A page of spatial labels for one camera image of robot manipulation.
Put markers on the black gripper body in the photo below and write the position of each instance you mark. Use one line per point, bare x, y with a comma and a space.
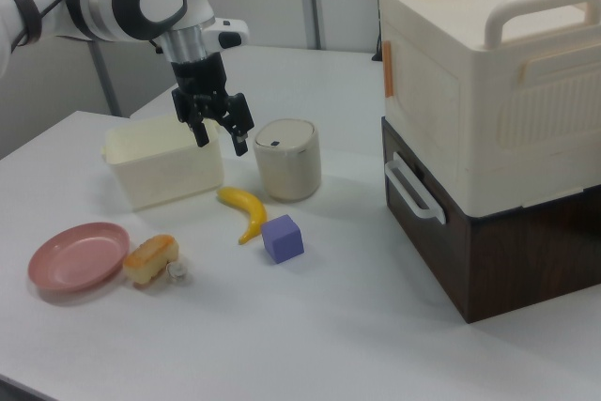
199, 83

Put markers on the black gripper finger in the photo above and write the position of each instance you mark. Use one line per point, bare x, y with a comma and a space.
240, 125
200, 131

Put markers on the cream round trash can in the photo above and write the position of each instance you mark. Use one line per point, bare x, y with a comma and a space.
287, 158

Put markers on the cream rectangular plastic bin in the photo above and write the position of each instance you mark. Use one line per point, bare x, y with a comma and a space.
164, 166

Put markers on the yellow toy banana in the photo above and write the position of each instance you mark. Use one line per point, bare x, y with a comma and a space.
249, 211

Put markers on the purple foam cube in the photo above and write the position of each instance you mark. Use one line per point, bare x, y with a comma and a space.
282, 238

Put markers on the toy sushi bread piece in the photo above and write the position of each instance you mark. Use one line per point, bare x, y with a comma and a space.
151, 257

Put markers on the small clear plastic cap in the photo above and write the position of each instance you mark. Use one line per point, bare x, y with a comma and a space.
178, 272

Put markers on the pink plastic plate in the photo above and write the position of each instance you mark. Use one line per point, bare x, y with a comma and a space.
77, 256

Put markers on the cream toy microwave box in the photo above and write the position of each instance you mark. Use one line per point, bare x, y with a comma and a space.
488, 77

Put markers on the dark wooden drawer cabinet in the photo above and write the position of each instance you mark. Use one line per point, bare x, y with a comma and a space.
493, 255

